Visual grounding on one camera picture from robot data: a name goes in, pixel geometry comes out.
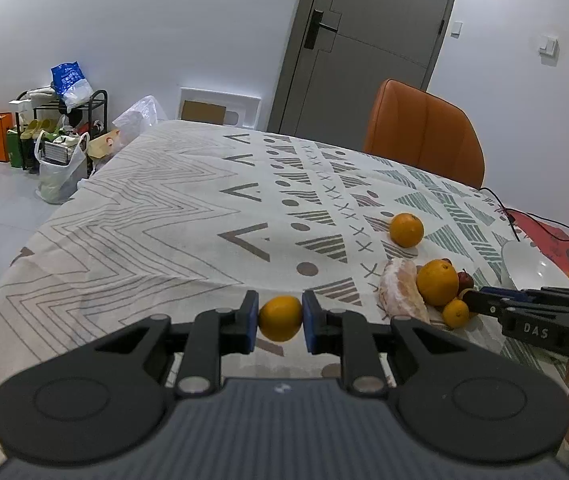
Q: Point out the small white wall switch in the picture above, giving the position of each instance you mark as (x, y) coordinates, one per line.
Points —
(457, 29)

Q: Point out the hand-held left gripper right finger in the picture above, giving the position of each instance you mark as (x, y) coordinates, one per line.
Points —
(311, 320)

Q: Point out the clear plastic bag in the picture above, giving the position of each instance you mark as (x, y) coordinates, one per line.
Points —
(137, 120)

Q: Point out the red and orange cloth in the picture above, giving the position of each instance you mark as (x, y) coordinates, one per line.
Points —
(544, 232)

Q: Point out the orange leather chair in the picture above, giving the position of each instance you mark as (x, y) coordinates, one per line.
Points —
(422, 130)

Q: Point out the white plate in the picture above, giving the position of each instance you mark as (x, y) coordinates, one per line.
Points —
(527, 265)

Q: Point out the black shoe rack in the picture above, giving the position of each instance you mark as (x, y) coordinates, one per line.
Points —
(99, 105)

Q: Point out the patterned tablecloth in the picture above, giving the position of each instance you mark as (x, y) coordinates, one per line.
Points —
(164, 235)

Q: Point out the white foam packaging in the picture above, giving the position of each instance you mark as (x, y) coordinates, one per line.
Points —
(242, 105)

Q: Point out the round orange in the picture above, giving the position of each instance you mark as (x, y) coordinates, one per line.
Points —
(407, 230)
(437, 282)

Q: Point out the small dark red fruit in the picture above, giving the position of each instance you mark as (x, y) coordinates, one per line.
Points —
(465, 278)

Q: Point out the peeled pomelo piece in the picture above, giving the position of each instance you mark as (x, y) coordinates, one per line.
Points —
(402, 295)

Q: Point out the blue and white bag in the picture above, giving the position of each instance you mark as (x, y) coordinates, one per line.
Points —
(70, 85)

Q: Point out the beige paper bag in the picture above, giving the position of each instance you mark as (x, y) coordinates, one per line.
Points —
(106, 144)

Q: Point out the green box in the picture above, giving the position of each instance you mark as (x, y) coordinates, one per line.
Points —
(14, 149)

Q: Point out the small yellow-orange mandarin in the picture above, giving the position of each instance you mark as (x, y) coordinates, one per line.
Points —
(279, 319)
(455, 313)

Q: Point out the yellow-green slippers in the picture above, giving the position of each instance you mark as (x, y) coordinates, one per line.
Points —
(39, 127)

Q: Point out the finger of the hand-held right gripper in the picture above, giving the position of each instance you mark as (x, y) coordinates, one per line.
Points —
(487, 299)

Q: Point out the brown cardboard piece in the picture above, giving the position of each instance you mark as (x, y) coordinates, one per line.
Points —
(203, 112)

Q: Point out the grey door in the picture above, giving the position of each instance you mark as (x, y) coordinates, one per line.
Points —
(364, 35)

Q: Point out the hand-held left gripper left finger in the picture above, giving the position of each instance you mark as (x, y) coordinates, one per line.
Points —
(250, 320)

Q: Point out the white plastic bag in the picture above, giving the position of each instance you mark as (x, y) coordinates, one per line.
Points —
(59, 177)

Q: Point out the white wall switch box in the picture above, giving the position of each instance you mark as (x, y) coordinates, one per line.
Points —
(548, 46)

